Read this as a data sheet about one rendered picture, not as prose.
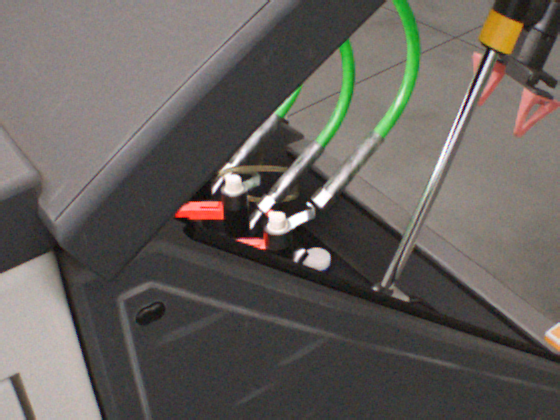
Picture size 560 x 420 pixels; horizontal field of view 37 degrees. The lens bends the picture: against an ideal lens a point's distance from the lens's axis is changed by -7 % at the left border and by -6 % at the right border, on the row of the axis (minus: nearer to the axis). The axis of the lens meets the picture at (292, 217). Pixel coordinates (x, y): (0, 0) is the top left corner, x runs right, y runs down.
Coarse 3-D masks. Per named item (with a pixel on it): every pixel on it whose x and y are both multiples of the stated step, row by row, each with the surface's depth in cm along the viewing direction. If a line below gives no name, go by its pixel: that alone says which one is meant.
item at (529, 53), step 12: (528, 36) 119; (540, 36) 118; (516, 48) 120; (528, 48) 119; (540, 48) 119; (504, 60) 122; (516, 60) 120; (528, 60) 119; (540, 60) 120; (528, 72) 118; (540, 72) 120; (552, 84) 120
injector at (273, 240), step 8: (264, 224) 90; (288, 224) 90; (264, 232) 90; (272, 232) 89; (280, 232) 89; (288, 232) 89; (272, 240) 89; (280, 240) 89; (288, 240) 90; (272, 248) 90; (280, 248) 90; (288, 248) 90; (288, 256) 91; (296, 256) 94; (304, 256) 94
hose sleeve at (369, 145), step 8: (368, 136) 92; (376, 136) 91; (360, 144) 92; (368, 144) 91; (376, 144) 91; (352, 152) 92; (360, 152) 91; (368, 152) 91; (352, 160) 91; (360, 160) 91; (344, 168) 91; (352, 168) 91; (360, 168) 92; (336, 176) 91; (344, 176) 91; (352, 176) 92; (328, 184) 91; (336, 184) 91; (344, 184) 91; (328, 192) 91; (336, 192) 91
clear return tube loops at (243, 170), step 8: (232, 168) 99; (240, 168) 100; (248, 168) 100; (256, 168) 101; (264, 168) 102; (272, 168) 103; (280, 168) 103; (224, 176) 95; (296, 184) 106; (296, 192) 108; (248, 200) 110; (256, 200) 109; (288, 200) 109
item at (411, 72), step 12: (396, 0) 83; (408, 12) 85; (408, 24) 86; (408, 36) 87; (408, 48) 88; (408, 60) 89; (420, 60) 89; (408, 72) 90; (408, 84) 90; (396, 96) 91; (408, 96) 91; (396, 108) 91; (384, 120) 92; (396, 120) 92; (384, 132) 91
